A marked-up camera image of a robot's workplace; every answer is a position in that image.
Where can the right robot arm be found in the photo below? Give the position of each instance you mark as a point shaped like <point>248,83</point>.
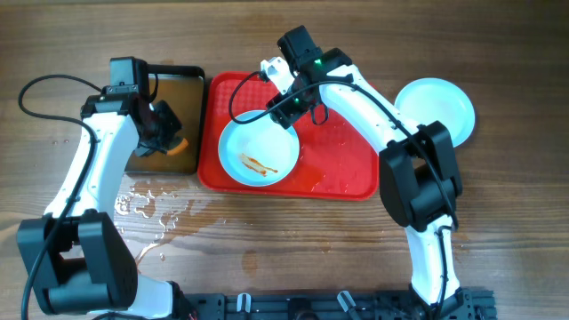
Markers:
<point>419,175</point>

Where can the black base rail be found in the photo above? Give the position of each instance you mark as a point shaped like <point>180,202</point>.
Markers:
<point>464,304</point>

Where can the black rectangular water basin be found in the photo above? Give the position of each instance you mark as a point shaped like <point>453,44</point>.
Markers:
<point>184,89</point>

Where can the red plastic tray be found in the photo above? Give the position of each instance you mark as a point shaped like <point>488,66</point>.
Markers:
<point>335,162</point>

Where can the white plate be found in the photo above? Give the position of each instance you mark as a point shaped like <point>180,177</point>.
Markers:
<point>431,99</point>
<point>258,154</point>

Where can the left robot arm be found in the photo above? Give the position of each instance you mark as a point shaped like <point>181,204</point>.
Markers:
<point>77,262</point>

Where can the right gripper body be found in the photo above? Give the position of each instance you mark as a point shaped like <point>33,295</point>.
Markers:
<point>291,104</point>

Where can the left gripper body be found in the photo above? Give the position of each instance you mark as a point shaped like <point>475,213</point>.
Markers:
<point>148,142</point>

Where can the orange green scrub sponge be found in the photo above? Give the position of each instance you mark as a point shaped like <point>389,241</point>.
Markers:
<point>178,146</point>

